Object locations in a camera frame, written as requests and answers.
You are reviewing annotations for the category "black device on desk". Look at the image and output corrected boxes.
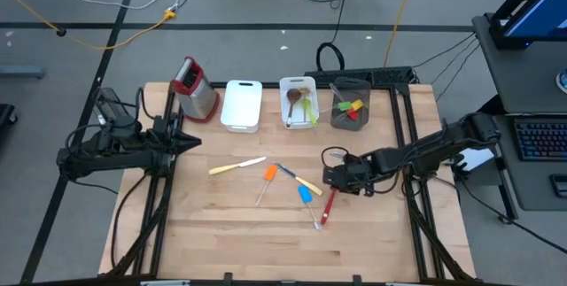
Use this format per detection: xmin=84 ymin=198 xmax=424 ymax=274
xmin=548 ymin=173 xmax=567 ymax=198

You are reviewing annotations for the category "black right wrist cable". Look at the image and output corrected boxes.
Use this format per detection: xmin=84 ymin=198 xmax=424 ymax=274
xmin=321 ymin=146 xmax=351 ymax=167

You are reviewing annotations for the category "black floor cable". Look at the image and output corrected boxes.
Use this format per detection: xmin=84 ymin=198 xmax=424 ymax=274
xmin=455 ymin=174 xmax=567 ymax=256

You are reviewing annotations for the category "orange spatula clear handle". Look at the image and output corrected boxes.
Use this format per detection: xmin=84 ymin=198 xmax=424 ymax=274
xmin=255 ymin=164 xmax=279 ymax=207

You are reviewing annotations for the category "black backlit keyboard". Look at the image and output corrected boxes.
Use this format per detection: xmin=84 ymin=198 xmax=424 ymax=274
xmin=513 ymin=116 xmax=567 ymax=162

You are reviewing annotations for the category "yellow hanging cable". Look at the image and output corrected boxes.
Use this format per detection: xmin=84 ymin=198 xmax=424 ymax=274
xmin=383 ymin=0 xmax=420 ymax=68

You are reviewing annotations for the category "brown wooden spoon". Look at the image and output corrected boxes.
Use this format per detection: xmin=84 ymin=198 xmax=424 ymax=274
xmin=285 ymin=88 xmax=304 ymax=128

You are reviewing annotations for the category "gray translucent plastic bin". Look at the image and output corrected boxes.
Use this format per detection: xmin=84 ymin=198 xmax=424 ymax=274
xmin=330 ymin=76 xmax=372 ymax=132

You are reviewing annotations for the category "gold metal spoon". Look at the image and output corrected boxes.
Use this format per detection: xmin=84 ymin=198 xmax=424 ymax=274
xmin=297 ymin=86 xmax=313 ymax=123

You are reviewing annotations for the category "blue spatula clear handle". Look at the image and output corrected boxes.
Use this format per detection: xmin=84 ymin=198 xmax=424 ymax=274
xmin=297 ymin=184 xmax=322 ymax=233

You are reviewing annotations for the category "green spatula clear handle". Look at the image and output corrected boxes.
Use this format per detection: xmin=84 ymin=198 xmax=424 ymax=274
xmin=318 ymin=101 xmax=353 ymax=114

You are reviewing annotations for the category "red spatula clear handle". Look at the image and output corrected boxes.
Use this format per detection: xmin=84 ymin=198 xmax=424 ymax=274
xmin=331 ymin=109 xmax=361 ymax=127

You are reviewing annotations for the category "yellow spatula clear handle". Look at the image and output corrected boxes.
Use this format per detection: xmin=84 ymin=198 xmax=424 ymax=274
xmin=330 ymin=82 xmax=365 ymax=112

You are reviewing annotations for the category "black computer monitor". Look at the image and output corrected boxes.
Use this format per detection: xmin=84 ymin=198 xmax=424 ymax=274
xmin=489 ymin=0 xmax=567 ymax=50

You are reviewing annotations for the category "white paper sheet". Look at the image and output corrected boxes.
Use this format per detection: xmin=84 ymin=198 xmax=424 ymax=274
xmin=442 ymin=120 xmax=495 ymax=172

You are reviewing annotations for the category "red silicone spoon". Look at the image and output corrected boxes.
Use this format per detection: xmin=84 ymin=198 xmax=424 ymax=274
xmin=320 ymin=188 xmax=338 ymax=227

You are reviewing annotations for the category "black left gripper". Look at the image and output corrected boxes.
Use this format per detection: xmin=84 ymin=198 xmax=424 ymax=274
xmin=150 ymin=115 xmax=203 ymax=177

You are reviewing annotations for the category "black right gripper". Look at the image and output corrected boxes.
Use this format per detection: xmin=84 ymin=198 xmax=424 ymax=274
xmin=322 ymin=152 xmax=380 ymax=197

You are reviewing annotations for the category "lime green silicone spoon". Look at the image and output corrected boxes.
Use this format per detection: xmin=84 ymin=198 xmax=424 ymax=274
xmin=302 ymin=97 xmax=319 ymax=128

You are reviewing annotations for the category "black perforated metal bar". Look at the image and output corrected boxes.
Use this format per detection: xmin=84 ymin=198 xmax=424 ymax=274
xmin=304 ymin=66 xmax=414 ymax=89

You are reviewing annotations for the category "black coiled cable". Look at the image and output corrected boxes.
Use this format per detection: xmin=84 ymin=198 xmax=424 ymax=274
xmin=315 ymin=0 xmax=355 ymax=73

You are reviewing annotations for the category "gray computer desk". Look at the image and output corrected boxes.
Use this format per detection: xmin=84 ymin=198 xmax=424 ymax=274
xmin=471 ymin=13 xmax=567 ymax=212

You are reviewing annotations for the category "white plastic bin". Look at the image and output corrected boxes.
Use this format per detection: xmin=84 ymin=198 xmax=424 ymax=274
xmin=220 ymin=79 xmax=263 ymax=134
xmin=279 ymin=76 xmax=321 ymax=130

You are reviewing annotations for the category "steel box grater red trim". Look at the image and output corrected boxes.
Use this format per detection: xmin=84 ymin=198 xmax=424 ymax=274
xmin=169 ymin=56 xmax=221 ymax=124

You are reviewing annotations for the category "black mesh box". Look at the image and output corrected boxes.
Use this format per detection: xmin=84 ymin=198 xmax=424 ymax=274
xmin=95 ymin=87 xmax=134 ymax=126

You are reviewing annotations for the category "black aluminium table frame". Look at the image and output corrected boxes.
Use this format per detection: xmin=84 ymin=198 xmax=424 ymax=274
xmin=99 ymin=81 xmax=479 ymax=286

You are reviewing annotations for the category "yellow floor cable with plug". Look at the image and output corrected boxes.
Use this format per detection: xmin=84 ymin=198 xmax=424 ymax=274
xmin=0 ymin=0 xmax=177 ymax=51

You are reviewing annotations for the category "gray furniture foot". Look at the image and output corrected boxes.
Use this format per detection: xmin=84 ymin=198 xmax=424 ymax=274
xmin=0 ymin=65 xmax=47 ymax=80

